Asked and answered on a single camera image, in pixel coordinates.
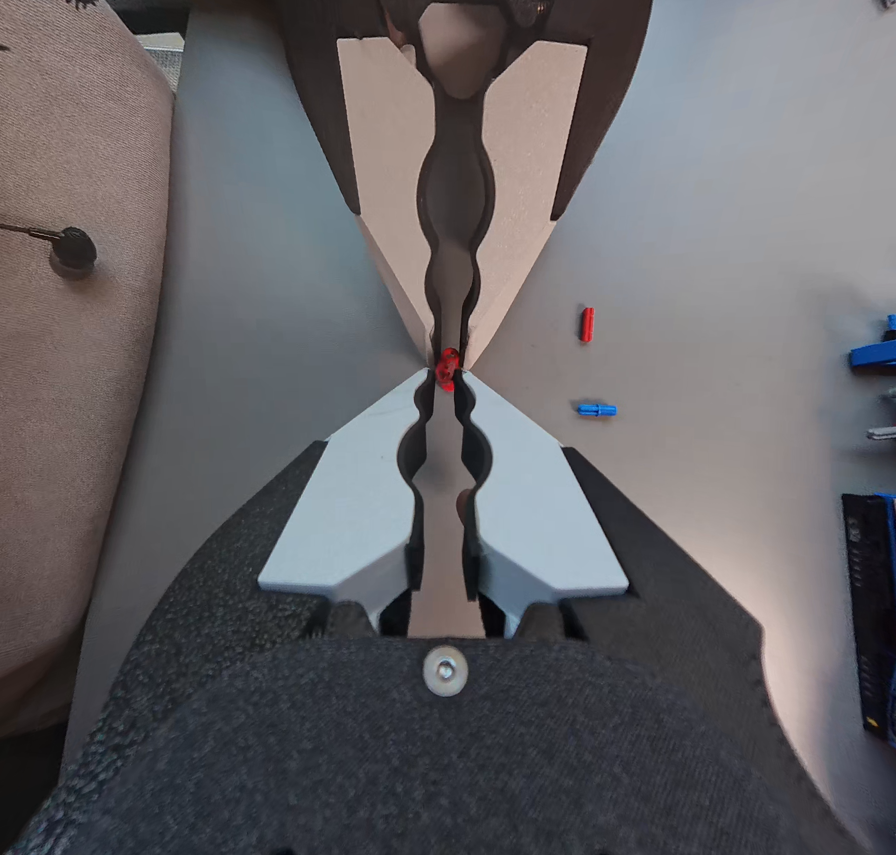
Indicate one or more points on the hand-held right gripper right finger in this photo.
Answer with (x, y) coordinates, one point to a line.
(546, 519)

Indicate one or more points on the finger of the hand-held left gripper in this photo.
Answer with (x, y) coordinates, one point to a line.
(532, 141)
(385, 141)

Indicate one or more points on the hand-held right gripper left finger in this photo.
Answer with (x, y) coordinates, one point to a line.
(336, 519)

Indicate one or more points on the small red brick connector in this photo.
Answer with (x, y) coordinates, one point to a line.
(446, 372)

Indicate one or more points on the blue brick pin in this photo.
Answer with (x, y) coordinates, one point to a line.
(597, 409)

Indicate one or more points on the red brick pin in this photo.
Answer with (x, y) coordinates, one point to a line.
(587, 324)

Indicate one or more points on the blue brick toy race car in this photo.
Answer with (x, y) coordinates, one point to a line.
(868, 624)

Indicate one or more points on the grey axle with red connector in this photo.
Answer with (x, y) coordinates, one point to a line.
(883, 433)

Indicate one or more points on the blue brick beam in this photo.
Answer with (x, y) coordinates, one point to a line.
(871, 357)

